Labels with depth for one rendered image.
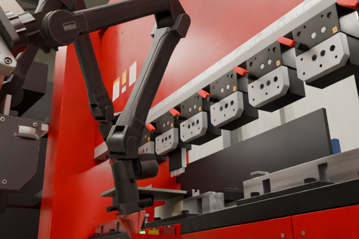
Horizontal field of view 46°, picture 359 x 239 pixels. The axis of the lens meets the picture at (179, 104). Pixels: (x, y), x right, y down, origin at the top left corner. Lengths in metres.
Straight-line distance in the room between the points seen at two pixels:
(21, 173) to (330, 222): 0.64
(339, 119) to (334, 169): 5.34
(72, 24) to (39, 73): 1.74
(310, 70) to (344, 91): 5.32
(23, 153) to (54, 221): 1.39
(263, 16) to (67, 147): 1.46
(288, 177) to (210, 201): 0.36
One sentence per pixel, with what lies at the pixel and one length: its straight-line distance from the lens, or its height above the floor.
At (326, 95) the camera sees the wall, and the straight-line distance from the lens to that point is 6.61.
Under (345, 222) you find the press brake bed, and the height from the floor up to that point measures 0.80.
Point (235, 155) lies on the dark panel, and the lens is 2.20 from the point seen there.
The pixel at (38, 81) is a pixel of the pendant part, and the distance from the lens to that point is 2.69.
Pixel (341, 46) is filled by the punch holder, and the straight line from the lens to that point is 1.09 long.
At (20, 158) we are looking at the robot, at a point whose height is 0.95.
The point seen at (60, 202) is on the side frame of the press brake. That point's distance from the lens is 2.37.
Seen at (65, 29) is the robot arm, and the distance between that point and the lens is 0.97.
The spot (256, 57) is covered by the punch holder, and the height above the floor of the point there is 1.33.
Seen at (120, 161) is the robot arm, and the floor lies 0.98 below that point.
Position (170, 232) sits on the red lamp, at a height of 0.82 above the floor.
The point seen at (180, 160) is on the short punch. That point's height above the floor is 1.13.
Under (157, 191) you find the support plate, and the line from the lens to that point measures 1.52.
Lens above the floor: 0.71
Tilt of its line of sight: 22 degrees up
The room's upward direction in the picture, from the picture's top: 1 degrees counter-clockwise
